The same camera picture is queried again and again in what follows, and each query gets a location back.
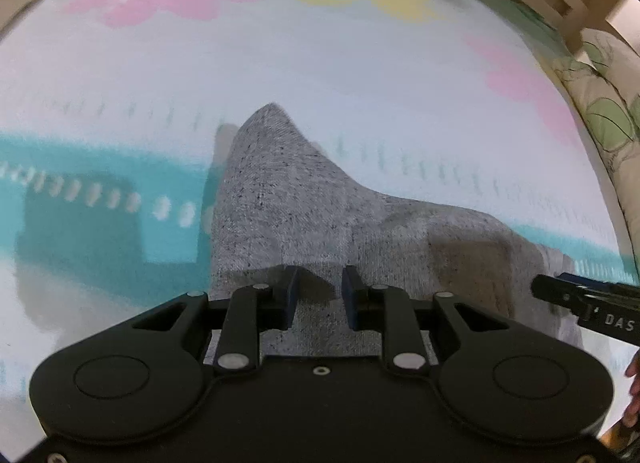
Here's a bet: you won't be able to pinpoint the person's right hand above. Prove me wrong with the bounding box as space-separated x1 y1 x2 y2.
623 348 640 428

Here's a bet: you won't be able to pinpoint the white flower print blanket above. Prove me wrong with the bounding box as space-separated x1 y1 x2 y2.
0 0 640 449

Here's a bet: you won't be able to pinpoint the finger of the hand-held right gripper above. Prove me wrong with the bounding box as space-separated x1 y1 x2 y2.
530 272 601 325

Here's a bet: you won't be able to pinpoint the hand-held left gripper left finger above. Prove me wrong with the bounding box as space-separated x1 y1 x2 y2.
132 266 301 375

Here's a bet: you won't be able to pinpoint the leaf-patterned pillow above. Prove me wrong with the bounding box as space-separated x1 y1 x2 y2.
552 27 640 254

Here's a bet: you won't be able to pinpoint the grey pants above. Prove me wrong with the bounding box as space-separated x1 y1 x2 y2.
207 102 586 359

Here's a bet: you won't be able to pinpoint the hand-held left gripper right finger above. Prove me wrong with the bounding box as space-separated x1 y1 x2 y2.
342 265 512 375

